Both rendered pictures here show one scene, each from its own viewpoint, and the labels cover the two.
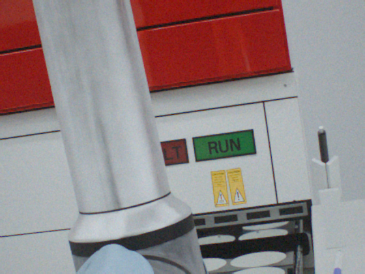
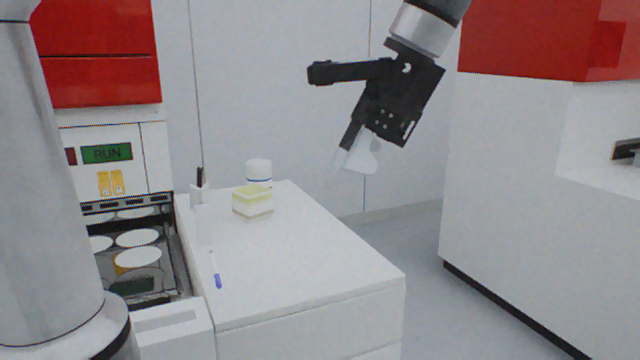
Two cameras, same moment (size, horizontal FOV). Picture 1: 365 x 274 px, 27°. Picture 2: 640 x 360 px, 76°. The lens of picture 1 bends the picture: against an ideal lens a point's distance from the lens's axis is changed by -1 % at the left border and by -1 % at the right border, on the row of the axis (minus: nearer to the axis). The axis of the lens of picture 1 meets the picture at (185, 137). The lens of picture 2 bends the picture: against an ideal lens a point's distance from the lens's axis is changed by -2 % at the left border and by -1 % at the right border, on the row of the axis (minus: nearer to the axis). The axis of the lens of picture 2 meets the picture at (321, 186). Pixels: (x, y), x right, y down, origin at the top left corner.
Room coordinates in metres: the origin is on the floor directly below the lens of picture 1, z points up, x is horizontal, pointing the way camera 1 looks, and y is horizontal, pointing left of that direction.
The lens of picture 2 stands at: (0.32, 0.03, 1.36)
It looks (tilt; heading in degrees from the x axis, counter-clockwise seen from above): 19 degrees down; 327
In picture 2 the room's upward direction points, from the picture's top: straight up
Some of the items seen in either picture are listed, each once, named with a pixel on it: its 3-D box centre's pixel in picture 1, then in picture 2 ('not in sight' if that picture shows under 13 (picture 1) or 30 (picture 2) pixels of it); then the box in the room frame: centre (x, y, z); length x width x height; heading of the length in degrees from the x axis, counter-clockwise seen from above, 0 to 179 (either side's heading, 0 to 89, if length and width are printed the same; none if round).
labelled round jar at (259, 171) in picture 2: not in sight; (259, 178); (1.32, -0.42, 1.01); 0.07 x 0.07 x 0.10
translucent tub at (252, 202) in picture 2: not in sight; (252, 202); (1.19, -0.34, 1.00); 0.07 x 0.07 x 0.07; 11
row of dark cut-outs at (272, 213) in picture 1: (193, 222); (82, 208); (1.49, 0.01, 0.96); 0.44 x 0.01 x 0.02; 81
